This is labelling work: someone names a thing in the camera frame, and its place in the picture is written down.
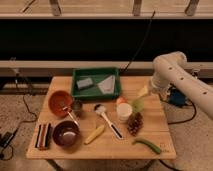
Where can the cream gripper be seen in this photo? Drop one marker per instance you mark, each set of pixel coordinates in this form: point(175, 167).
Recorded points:
point(144, 91)

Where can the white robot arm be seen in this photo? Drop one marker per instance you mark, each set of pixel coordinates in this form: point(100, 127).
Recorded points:
point(169, 69)

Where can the white cylindrical cup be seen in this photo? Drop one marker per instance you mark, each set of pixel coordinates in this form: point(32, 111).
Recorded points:
point(124, 110)

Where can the small metal cup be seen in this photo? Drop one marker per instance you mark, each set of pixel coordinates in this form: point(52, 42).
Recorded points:
point(77, 108)

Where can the green pear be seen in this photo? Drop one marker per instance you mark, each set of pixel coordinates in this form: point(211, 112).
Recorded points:
point(138, 105)

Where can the orange peach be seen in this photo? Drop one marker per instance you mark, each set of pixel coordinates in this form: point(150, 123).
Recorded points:
point(120, 100)

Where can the blue power box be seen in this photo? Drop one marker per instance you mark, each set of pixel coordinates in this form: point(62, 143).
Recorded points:
point(177, 98)

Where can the brown grape bunch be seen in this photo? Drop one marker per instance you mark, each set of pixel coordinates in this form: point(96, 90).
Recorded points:
point(134, 123)

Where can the white folded cloth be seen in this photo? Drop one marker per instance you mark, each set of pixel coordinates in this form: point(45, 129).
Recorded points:
point(107, 85)

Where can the wooden table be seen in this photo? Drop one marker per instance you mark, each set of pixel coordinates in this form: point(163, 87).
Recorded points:
point(106, 145)

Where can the green plastic tray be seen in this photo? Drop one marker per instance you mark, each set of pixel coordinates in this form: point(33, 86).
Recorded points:
point(97, 75)

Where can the grey sponge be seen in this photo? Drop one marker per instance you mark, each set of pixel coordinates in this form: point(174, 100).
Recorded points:
point(84, 83)

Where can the green cucumber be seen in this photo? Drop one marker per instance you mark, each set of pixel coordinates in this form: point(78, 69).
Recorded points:
point(148, 143)

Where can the metal spoon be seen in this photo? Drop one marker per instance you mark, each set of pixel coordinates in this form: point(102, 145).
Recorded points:
point(69, 113)

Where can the orange bowl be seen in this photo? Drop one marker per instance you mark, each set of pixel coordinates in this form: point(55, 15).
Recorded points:
point(59, 102)

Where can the dark purple bowl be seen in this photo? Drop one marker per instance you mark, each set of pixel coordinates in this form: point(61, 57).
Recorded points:
point(66, 133)

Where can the striped block eraser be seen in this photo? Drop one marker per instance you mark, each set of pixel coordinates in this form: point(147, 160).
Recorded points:
point(43, 136)

